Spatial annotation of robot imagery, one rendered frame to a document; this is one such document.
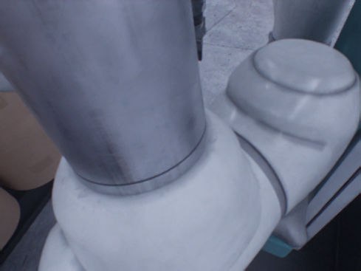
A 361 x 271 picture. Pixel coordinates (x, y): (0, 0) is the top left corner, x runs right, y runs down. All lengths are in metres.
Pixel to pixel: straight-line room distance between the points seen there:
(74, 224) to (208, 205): 0.08
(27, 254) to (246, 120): 1.25
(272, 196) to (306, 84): 0.11
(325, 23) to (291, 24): 0.07
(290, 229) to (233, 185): 0.29
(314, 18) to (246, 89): 0.46
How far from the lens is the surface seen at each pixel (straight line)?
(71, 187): 0.18
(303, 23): 0.72
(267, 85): 0.26
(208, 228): 0.16
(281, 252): 0.49
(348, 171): 0.54
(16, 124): 1.04
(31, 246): 1.41
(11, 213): 1.19
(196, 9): 0.71
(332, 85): 0.28
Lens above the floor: 1.15
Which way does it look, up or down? 50 degrees down
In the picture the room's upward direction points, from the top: 5 degrees counter-clockwise
